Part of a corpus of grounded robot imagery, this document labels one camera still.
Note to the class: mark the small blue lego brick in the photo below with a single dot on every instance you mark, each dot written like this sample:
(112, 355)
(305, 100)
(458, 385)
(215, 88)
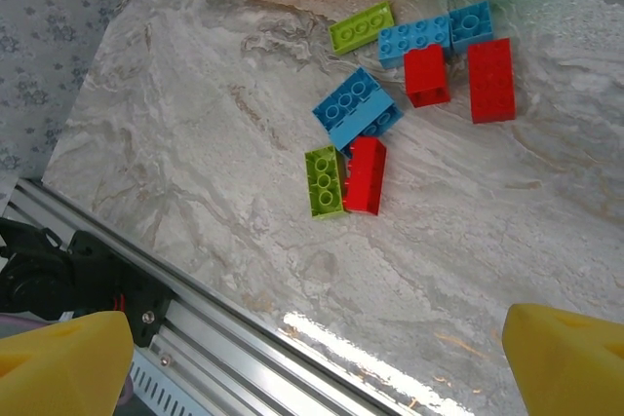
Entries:
(470, 26)

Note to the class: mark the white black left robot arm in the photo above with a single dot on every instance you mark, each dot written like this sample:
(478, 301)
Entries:
(34, 284)

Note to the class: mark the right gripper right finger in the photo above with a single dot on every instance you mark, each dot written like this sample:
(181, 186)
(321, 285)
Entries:
(570, 367)

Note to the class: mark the red lego brick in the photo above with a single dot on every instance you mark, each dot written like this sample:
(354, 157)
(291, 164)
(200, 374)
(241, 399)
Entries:
(426, 75)
(491, 80)
(364, 175)

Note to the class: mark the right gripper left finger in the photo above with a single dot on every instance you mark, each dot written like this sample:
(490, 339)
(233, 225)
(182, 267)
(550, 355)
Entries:
(58, 367)

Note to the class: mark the aluminum extrusion base rail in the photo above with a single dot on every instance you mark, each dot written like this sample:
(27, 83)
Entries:
(219, 333)

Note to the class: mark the green lego brick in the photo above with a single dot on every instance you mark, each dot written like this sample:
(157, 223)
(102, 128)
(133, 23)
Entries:
(324, 182)
(361, 28)

